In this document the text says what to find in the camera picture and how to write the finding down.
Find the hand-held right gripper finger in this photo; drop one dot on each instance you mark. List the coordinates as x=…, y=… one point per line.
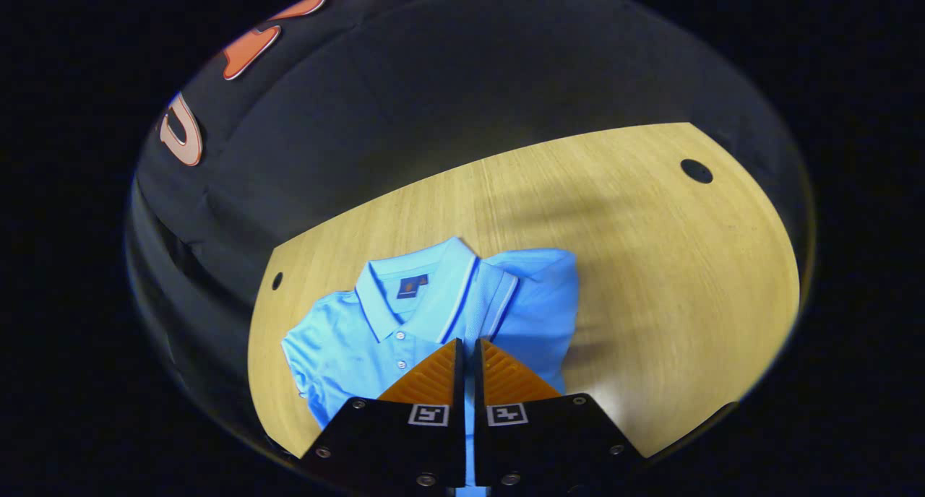
x=460, y=381
x=478, y=389

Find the light blue T-shirt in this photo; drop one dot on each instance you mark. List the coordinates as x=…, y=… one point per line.
x=347, y=338

